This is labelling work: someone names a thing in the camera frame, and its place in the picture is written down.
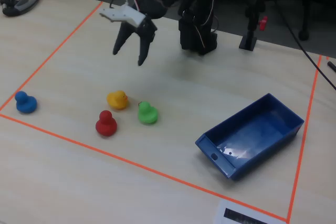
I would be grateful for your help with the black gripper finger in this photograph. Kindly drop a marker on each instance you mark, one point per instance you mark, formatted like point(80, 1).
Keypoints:
point(145, 45)
point(123, 37)

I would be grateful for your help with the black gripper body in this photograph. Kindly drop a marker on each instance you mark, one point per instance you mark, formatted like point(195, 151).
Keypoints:
point(146, 30)

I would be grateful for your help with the red rubber duck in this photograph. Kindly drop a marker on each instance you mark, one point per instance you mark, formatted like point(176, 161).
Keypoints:
point(106, 125)

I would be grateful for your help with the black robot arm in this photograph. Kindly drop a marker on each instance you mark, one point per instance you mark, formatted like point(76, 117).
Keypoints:
point(195, 30)

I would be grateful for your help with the yellow rubber duck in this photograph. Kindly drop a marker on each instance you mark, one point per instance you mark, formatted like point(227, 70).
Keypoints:
point(117, 100)

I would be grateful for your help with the green rubber duck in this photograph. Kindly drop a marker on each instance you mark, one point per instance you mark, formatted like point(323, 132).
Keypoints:
point(147, 115)

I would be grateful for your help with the blue rubber duck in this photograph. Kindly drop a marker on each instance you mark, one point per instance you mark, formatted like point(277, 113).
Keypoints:
point(25, 103)

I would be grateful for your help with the blue plastic box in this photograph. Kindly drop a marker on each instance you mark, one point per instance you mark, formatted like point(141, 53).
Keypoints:
point(252, 134)

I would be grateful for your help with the red clamp knob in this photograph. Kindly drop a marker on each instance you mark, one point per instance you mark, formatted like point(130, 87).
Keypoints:
point(263, 22)

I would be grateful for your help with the orange tape border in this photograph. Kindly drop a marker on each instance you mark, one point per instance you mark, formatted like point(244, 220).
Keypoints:
point(78, 143)

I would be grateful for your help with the black office chair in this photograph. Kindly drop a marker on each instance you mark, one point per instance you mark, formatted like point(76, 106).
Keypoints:
point(304, 34)

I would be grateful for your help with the white paper with black bar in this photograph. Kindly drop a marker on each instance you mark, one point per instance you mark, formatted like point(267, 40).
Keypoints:
point(223, 216)

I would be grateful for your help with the black pen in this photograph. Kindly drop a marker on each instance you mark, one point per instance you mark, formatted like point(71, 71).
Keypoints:
point(332, 66)

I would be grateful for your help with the white gripper camera box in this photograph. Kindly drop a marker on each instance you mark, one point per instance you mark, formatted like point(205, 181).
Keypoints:
point(126, 15)

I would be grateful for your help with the black camera stand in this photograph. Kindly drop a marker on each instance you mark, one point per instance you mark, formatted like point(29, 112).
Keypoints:
point(248, 41)

